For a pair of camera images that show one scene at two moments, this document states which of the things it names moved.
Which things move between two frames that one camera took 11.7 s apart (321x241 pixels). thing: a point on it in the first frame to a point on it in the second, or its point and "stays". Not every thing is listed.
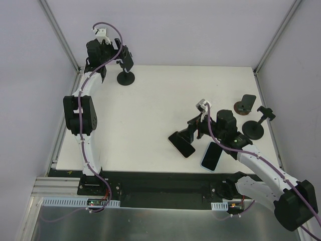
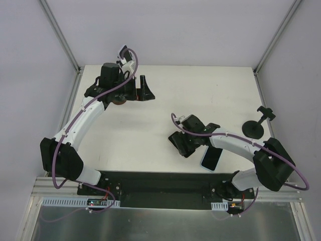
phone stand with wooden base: x=244 y=107 to x=119 y=102
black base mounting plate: x=169 y=189 stays
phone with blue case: x=211 y=156 stays
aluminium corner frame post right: x=283 y=24 stays
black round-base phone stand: x=253 y=130 stays
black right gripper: x=191 y=128 to x=182 y=141
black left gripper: x=123 y=53 to x=137 y=90
